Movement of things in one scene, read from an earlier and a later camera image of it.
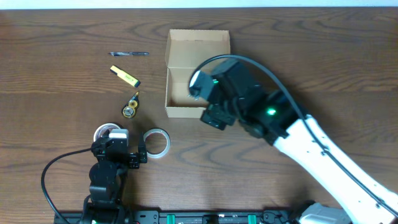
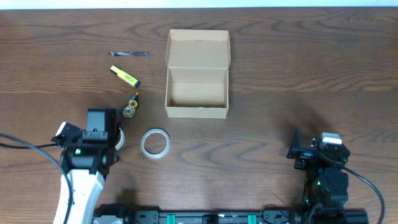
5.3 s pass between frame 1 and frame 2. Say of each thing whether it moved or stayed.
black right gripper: moved
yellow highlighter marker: stayed
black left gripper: moved
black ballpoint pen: stayed
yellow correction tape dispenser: stayed
